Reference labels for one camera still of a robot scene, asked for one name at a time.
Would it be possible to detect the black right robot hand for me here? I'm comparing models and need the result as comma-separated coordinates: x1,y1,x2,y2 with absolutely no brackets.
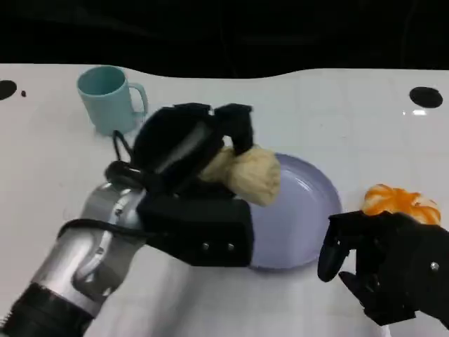
317,210,449,326

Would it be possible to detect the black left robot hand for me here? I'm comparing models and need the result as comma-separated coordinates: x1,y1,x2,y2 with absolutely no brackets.
131,103,255,197

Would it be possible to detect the beige towel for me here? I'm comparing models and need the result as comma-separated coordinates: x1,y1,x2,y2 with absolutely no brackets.
202,143,281,207

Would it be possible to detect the orange and white bread roll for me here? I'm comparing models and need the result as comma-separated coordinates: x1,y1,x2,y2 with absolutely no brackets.
361,182,442,225

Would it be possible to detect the pale green mug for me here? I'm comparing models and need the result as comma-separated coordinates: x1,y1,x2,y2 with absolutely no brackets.
76,65,149,136

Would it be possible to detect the lilac plate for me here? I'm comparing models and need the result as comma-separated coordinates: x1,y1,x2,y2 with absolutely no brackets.
245,152,343,271

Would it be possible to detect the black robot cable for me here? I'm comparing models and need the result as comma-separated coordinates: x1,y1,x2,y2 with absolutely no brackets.
57,218,152,243
105,129,155,185

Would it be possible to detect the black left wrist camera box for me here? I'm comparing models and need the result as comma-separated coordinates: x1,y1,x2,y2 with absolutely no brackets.
135,194,255,270

